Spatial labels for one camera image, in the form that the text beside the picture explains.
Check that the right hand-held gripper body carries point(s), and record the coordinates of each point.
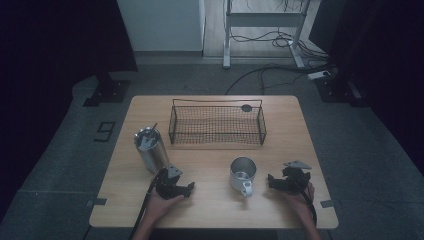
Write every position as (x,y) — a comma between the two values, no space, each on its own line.
(295,180)

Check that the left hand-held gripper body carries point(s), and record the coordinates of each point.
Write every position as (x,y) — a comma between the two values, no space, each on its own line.
(166,185)

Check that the stainless steel tumbler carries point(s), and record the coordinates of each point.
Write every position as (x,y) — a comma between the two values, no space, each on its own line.
(155,157)

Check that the person's left hand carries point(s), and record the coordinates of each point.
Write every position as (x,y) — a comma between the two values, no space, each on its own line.
(160,207)

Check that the grey tape strip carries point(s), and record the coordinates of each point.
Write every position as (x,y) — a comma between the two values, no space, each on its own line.
(327,203)
(97,201)

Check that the metal straw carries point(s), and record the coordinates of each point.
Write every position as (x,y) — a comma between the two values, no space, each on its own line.
(153,128)

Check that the black round table grommet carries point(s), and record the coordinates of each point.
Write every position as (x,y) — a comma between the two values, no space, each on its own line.
(246,107)

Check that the black tape floor mark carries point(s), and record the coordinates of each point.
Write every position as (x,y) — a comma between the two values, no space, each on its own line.
(105,131)

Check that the black stand base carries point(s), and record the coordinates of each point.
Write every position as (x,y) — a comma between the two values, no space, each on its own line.
(336,90)
(108,91)

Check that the white power strip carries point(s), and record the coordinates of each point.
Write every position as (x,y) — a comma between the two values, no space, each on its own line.
(318,75)

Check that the dark curtain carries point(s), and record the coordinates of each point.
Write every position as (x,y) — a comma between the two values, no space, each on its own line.
(50,50)
(383,50)

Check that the white metal desk frame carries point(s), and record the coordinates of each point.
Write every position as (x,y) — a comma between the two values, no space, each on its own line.
(265,19)

